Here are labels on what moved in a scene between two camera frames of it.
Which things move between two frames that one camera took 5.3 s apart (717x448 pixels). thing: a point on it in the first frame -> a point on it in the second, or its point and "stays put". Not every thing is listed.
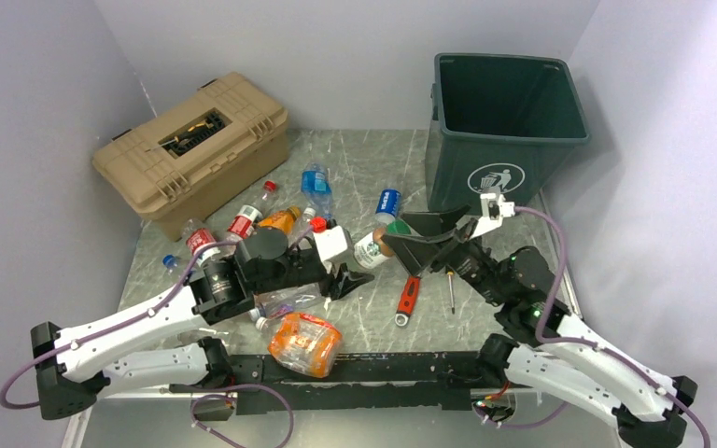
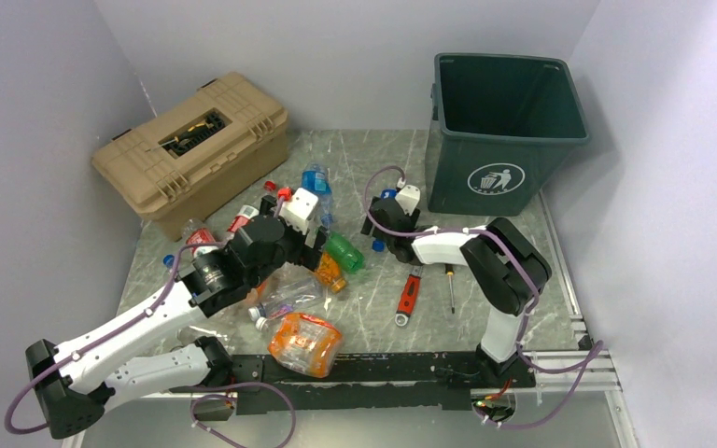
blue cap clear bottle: (169, 260) stays put
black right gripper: (414, 252) -> (414, 217)
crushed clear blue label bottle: (277, 302) stays put
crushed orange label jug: (304, 343) stays put
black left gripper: (346, 282) -> (304, 255)
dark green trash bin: (499, 123) stays put
